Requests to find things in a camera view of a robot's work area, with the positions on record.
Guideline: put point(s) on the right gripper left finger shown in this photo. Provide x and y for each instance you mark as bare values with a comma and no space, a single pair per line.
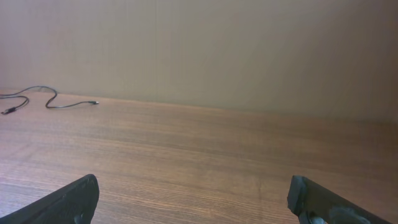
74,203

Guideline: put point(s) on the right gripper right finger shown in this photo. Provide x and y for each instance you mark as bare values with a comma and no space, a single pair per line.
312,204

